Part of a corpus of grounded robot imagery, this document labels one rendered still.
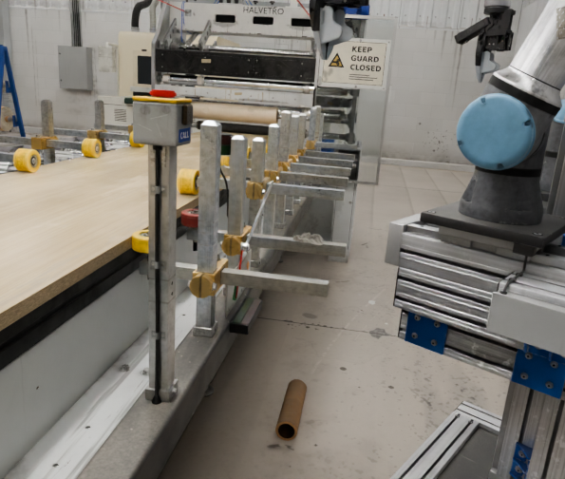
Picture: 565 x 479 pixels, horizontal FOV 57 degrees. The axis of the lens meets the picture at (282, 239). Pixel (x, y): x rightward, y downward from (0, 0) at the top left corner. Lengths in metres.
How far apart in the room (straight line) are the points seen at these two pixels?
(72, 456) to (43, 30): 11.37
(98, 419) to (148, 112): 0.59
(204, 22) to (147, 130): 3.54
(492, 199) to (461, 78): 9.25
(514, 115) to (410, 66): 9.32
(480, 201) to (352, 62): 2.87
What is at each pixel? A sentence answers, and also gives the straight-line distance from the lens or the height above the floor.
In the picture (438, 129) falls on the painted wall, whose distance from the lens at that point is 10.23.
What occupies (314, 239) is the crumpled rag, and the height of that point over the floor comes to 0.87.
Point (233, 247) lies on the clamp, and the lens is 1.36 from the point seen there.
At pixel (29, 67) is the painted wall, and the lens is 12.29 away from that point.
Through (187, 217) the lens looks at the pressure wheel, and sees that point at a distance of 1.42.
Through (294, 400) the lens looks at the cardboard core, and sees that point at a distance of 2.15.
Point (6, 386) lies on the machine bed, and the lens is 0.96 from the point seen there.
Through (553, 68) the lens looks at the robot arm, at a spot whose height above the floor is 1.30.
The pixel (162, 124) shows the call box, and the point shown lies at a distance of 0.82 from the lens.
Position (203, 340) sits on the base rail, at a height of 0.70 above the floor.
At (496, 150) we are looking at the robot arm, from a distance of 0.89.
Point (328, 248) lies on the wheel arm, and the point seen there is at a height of 0.85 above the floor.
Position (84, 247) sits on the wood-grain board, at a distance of 1.17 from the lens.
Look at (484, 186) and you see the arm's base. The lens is 1.04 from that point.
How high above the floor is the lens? 1.25
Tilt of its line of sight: 16 degrees down
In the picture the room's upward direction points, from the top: 4 degrees clockwise
